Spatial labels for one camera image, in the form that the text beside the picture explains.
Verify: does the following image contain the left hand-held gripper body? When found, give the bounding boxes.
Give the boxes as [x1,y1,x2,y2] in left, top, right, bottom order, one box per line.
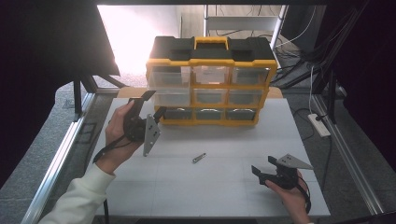
[122,96,162,158]

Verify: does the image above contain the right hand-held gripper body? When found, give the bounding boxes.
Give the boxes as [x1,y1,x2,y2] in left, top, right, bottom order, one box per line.
[260,153,314,191]

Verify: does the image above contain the clear plastic organizer drawer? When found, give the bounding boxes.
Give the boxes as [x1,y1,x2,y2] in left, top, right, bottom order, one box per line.
[151,88,191,107]

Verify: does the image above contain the yellow black storage cabinet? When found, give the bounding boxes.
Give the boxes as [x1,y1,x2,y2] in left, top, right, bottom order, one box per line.
[145,35,278,127]

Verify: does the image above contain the small metal screw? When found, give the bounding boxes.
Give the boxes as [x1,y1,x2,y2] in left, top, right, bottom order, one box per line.
[191,152,207,164]

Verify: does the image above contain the person's left hand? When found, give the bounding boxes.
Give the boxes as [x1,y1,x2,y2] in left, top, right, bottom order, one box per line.
[94,99,144,175]

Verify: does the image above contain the person's right hand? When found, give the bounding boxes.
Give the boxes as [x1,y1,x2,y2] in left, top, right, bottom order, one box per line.
[264,172,313,224]

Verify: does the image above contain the brown board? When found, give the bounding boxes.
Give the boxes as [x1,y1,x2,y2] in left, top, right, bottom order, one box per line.
[117,86,285,100]

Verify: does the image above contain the white power strip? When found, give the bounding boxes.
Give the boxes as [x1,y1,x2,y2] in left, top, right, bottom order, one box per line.
[307,113,332,138]

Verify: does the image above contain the set of clear plastic drawers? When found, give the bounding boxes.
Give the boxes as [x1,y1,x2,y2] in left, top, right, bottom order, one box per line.
[148,65,271,121]

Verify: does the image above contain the black panel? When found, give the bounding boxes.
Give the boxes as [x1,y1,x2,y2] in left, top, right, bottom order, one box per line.
[0,0,121,188]

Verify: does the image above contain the white metal rack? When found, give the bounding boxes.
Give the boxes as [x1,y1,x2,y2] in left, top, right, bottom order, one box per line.
[203,4,288,49]

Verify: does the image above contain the dark curtain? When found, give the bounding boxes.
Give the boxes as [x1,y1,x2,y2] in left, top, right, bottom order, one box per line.
[323,0,396,173]

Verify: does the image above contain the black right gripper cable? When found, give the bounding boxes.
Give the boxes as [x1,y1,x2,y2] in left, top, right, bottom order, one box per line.
[295,175,313,215]

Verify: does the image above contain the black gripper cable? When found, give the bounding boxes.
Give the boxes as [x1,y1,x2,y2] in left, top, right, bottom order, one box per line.
[92,135,138,164]
[295,175,313,215]

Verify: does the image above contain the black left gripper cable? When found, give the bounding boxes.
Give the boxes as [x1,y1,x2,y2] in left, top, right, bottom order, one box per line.
[92,135,138,164]

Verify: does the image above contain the thin black cable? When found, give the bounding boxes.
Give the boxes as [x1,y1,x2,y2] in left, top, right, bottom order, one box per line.
[320,135,333,191]

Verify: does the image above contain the black floor cable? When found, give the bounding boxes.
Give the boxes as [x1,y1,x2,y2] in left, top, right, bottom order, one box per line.
[291,106,316,142]

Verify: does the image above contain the black stand frame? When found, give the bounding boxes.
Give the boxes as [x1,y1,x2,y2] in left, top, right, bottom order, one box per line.
[72,74,127,123]

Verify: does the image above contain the aluminium frame rail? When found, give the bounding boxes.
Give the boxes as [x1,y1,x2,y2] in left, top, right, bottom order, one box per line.
[21,92,96,224]
[312,92,386,216]

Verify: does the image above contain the white power strip cable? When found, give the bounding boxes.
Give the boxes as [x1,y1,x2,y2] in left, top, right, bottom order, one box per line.
[308,65,316,116]

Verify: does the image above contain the black post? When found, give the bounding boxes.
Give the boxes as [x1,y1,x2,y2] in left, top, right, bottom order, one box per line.
[327,69,338,125]

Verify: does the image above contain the black cable bundle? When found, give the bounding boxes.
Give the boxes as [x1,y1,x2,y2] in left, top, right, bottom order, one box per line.
[270,29,347,90]

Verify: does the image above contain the long white cable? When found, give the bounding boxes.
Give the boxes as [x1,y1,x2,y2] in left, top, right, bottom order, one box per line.
[275,5,318,49]

